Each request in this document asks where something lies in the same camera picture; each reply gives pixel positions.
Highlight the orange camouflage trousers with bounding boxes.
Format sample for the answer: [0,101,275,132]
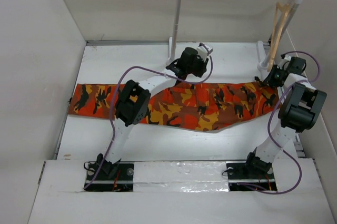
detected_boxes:
[68,80,279,132]

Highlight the wooden clothes hanger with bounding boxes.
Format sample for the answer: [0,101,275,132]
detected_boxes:
[267,2,290,72]

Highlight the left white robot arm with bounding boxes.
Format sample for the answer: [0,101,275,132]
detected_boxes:
[95,43,213,180]

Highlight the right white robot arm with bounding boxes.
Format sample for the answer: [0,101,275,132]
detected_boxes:
[243,55,327,179]

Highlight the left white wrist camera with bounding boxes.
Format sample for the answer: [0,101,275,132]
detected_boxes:
[196,43,213,61]

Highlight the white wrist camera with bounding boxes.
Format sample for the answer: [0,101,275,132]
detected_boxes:
[278,54,291,69]
[196,43,213,61]

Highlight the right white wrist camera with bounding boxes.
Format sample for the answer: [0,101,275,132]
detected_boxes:
[278,54,291,69]

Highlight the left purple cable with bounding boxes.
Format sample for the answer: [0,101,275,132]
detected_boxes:
[84,43,213,190]

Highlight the purple cable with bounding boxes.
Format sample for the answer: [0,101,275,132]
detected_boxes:
[84,43,213,190]
[238,51,322,195]

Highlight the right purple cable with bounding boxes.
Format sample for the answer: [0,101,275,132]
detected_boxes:
[238,51,322,195]

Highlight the black base rail with foil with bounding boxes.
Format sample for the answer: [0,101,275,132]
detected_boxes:
[84,155,277,193]

